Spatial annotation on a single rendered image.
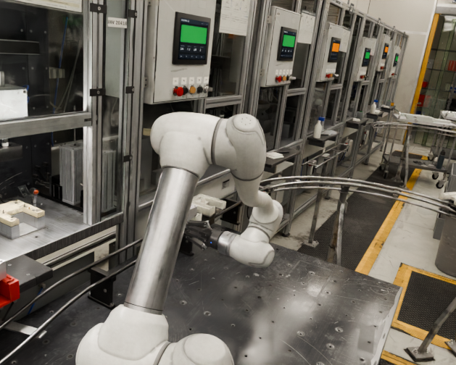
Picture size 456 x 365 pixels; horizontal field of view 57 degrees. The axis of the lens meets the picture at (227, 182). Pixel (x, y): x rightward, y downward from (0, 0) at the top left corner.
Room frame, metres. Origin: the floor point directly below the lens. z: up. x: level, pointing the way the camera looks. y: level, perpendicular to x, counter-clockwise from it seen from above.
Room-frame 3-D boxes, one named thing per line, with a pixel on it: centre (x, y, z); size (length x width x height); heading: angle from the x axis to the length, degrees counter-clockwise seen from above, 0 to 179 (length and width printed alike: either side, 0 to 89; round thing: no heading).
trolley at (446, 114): (6.87, -3.58, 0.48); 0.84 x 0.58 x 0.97; 160
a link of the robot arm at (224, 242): (1.48, -0.03, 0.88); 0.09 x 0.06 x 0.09; 153
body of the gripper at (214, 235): (1.51, 0.04, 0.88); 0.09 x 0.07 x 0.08; 63
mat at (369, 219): (5.19, -2.01, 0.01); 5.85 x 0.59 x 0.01; 152
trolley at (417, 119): (5.93, -2.63, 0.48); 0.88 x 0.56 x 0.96; 80
